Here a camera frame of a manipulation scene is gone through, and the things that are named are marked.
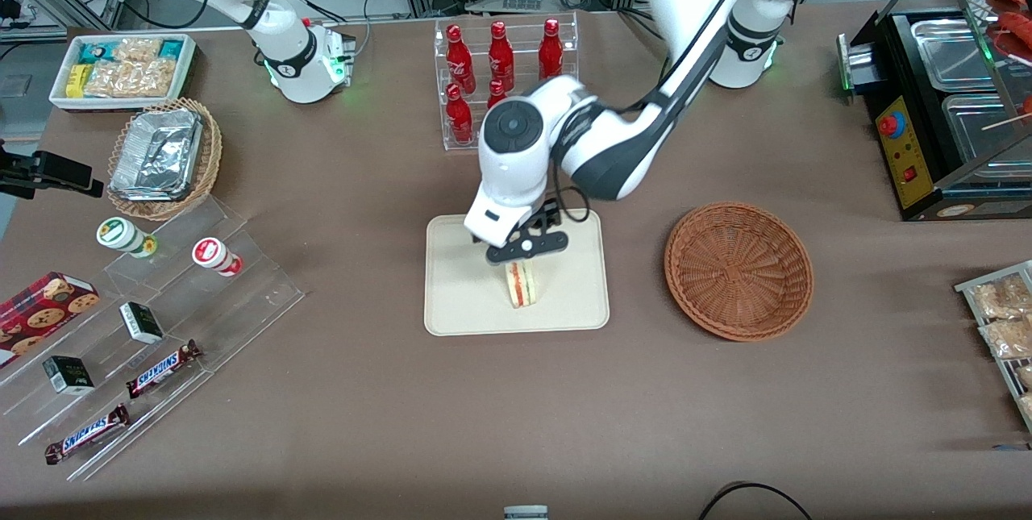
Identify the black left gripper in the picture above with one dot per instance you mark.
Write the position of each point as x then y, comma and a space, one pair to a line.
551, 214

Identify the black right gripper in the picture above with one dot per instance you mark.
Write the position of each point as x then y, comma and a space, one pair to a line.
7, 170

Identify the triangle sandwich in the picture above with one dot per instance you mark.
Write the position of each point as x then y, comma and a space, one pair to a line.
520, 290

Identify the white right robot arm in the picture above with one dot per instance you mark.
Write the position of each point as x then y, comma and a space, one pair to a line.
282, 44

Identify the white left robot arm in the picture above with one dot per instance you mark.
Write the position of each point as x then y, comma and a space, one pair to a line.
516, 157

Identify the cream plastic tray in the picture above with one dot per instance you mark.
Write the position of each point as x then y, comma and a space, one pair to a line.
468, 294

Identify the light wicker basket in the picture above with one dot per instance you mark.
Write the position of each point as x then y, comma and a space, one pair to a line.
210, 157

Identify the brown wicker basket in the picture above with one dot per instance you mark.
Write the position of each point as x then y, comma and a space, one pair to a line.
738, 270

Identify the tray of packaged snacks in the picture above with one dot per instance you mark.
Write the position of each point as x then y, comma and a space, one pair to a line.
963, 288

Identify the green lid sunflower cup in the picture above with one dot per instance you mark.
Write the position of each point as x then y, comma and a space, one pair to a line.
117, 234

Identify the white snack bin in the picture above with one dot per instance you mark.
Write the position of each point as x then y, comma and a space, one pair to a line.
121, 106

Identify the aluminium foil container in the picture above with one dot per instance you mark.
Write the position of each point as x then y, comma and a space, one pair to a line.
157, 157

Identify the yellow snack packet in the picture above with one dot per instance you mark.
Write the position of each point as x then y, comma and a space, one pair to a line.
78, 81

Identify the clear bag of crackers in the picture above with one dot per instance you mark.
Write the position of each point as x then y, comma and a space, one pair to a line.
161, 76
137, 50
117, 78

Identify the teal snack packet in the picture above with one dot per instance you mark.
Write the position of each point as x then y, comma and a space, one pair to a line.
93, 51
171, 48

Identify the red chocolate chip cookie box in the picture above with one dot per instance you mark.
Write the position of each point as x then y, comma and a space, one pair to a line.
40, 318

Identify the red cola bottle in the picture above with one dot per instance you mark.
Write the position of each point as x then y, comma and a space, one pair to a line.
459, 56
459, 117
551, 48
497, 93
501, 52

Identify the red lid yogurt cup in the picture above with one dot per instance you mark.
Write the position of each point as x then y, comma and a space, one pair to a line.
211, 252

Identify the small black carton box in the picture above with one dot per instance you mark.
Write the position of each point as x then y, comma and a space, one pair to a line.
141, 325

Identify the clear acrylic bottle rack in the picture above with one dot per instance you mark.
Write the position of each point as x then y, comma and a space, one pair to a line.
522, 60

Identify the Snickers chocolate bar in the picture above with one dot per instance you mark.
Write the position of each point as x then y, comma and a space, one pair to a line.
86, 434
161, 369

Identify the clear acrylic tiered stand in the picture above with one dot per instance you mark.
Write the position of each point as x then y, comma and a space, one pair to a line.
266, 286

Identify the small grey white device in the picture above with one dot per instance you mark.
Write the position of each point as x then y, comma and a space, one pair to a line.
526, 513

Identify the black food warmer case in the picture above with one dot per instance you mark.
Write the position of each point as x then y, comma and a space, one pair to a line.
903, 149

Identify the steel food pan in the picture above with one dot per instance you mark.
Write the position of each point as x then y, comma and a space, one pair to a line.
951, 52
984, 129

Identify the clear bag of fried snacks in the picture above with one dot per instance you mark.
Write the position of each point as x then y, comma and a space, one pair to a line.
1008, 339
1026, 405
1024, 375
1000, 298

